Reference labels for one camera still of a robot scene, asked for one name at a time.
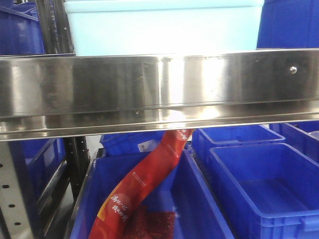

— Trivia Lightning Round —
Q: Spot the large blue bin centre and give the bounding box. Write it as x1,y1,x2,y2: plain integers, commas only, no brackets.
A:
66,150,234,239

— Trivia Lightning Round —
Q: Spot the red printed banner bag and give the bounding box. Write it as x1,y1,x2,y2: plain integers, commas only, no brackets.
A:
89,129,194,239

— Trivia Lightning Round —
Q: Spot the blue bin behind banner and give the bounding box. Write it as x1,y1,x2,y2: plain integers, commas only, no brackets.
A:
100,130,165,156

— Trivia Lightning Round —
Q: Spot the blue bin top right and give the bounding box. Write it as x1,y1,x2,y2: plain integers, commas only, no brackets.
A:
257,0,319,48

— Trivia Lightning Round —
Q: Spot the blue bin lower far left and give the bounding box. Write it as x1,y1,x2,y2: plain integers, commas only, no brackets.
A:
21,138,65,199

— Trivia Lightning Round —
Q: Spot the right shelf steel rail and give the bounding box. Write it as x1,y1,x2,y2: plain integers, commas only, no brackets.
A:
0,49,319,141

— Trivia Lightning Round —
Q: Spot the perforated steel upright post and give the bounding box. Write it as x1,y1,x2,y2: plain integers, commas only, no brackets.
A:
0,142,41,239

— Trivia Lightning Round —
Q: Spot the light blue bin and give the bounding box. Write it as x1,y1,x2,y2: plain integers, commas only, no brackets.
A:
64,0,264,56

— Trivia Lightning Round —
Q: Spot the blue bin far right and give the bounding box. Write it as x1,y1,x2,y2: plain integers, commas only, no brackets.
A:
269,121,319,163

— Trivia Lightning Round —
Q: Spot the blue bin right rear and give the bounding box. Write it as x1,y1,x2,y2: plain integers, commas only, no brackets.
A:
186,125,286,174

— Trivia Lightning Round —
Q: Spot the blue bin right front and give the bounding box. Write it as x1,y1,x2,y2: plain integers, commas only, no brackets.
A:
207,143,319,239

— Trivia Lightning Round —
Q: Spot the blue bin top left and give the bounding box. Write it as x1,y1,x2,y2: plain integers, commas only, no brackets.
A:
0,0,45,55

